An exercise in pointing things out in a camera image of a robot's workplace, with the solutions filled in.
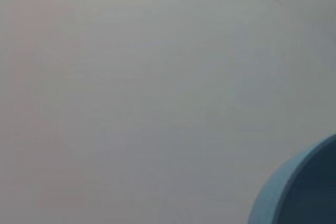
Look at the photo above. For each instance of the blue ceramic bowl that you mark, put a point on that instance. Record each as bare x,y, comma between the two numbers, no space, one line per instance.
309,190

